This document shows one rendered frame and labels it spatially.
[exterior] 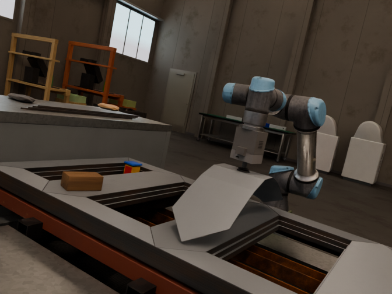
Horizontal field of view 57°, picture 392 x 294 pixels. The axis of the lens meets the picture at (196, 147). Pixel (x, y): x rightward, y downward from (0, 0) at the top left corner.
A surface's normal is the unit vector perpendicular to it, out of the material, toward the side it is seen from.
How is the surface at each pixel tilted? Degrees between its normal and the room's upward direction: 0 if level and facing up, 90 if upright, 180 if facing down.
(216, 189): 29
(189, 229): 34
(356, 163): 90
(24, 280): 0
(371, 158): 90
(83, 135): 90
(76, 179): 90
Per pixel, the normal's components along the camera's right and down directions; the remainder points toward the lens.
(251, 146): -0.64, -0.03
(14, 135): 0.83, 0.24
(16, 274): 0.20, -0.97
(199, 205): -0.09, -0.81
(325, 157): -0.44, 0.03
